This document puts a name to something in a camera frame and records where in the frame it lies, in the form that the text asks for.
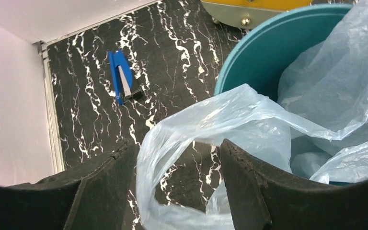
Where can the white drawer box orange front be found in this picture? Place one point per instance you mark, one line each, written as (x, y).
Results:
(247, 14)

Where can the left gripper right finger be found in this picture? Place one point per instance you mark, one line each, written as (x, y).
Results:
(264, 197)

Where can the light blue plastic bag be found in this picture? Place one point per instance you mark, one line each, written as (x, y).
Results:
(162, 147)

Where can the blue stapler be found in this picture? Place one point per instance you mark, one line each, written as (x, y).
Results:
(126, 85)

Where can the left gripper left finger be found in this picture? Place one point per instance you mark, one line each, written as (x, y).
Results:
(89, 196)

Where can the teal plastic trash bin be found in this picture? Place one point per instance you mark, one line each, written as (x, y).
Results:
(294, 92)

